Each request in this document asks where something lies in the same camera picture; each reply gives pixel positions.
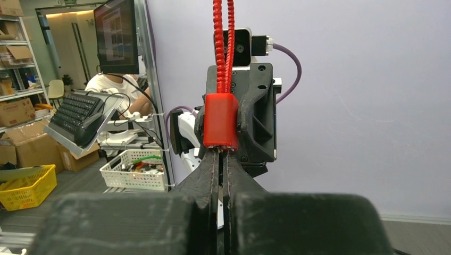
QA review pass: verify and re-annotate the yellow plastic basket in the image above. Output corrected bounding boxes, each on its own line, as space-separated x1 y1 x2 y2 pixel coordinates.
1 165 57 211

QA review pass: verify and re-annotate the metal storage shelf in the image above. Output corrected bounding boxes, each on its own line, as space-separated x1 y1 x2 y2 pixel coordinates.
1 15 52 133

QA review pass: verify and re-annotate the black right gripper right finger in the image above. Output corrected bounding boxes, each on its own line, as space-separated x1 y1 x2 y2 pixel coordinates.
222 152 394 254

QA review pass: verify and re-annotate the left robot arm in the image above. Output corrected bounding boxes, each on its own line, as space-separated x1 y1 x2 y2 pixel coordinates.
169 63 281 177

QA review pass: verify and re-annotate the brown cardboard box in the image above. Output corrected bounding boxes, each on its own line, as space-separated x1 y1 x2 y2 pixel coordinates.
1 121 99 173

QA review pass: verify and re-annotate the seated person white shirt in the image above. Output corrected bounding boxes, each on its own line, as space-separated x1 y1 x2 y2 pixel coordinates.
85 74 153 117

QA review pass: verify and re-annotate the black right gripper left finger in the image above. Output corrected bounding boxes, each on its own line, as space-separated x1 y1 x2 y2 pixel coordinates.
28 149 219 254

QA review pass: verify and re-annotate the white plastic basket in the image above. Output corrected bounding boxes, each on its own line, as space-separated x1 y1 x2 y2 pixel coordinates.
99 149 169 191

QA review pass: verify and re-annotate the black computer monitor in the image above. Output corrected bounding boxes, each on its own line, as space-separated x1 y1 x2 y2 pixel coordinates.
94 0 139 74

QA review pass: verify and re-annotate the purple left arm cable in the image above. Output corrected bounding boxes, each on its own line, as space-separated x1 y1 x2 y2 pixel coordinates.
164 42 303 141

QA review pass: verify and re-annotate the black keyboard on stand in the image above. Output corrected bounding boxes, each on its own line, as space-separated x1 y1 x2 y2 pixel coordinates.
43 90 124 156

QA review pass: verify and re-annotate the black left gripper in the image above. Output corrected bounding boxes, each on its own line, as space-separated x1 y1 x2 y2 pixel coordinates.
194 62 282 179

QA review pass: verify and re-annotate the small red cable padlock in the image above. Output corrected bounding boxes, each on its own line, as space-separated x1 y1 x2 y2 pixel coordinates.
203 0 239 151

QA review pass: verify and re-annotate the silver corner frame post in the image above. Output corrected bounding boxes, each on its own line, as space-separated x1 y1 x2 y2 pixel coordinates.
136 0 176 191

